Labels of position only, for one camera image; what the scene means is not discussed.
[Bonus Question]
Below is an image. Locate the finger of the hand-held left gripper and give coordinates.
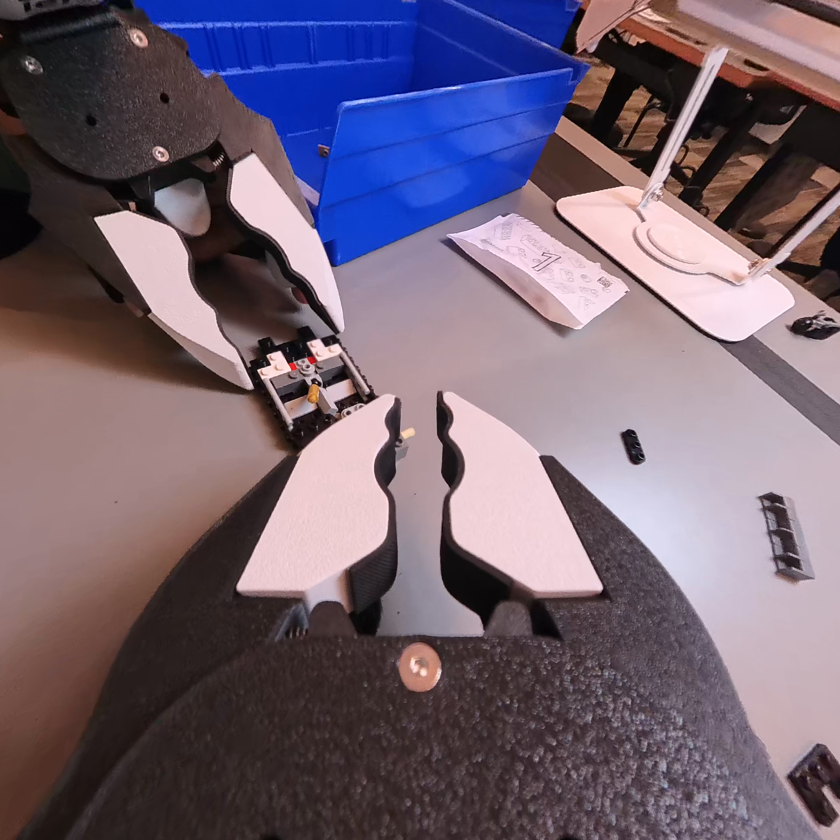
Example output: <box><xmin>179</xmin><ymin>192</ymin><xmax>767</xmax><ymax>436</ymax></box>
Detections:
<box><xmin>95</xmin><ymin>208</ymin><xmax>257</xmax><ymax>392</ymax></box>
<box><xmin>227</xmin><ymin>153</ymin><xmax>347</xmax><ymax>336</ymax></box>

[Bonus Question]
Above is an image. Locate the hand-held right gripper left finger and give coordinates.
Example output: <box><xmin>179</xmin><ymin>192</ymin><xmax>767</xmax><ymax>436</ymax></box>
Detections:
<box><xmin>237</xmin><ymin>394</ymin><xmax>401</xmax><ymax>615</ymax></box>

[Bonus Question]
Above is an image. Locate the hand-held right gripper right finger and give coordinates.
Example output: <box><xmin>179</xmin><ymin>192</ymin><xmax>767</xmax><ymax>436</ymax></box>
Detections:
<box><xmin>437</xmin><ymin>389</ymin><xmax>607</xmax><ymax>605</ymax></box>

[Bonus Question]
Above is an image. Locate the lego car model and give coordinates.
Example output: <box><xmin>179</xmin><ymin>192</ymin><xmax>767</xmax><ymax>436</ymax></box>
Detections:
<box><xmin>250</xmin><ymin>326</ymin><xmax>421</xmax><ymax>450</ymax></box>

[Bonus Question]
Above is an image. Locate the small numbered paper bag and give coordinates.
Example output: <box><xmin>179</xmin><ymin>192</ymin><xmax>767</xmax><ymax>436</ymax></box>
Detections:
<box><xmin>447</xmin><ymin>213</ymin><xmax>631</xmax><ymax>330</ymax></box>

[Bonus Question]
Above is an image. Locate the small black lego bracket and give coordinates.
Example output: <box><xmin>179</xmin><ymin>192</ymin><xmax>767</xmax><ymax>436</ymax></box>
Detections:
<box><xmin>787</xmin><ymin>743</ymin><xmax>840</xmax><ymax>828</ymax></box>

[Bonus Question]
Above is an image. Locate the small flat black piece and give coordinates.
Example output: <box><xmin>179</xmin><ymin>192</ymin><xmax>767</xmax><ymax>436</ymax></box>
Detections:
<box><xmin>758</xmin><ymin>491</ymin><xmax>816</xmax><ymax>582</ymax></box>

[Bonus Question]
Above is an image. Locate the white book stand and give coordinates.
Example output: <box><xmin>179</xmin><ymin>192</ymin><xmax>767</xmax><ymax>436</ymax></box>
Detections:
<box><xmin>556</xmin><ymin>46</ymin><xmax>840</xmax><ymax>345</ymax></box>

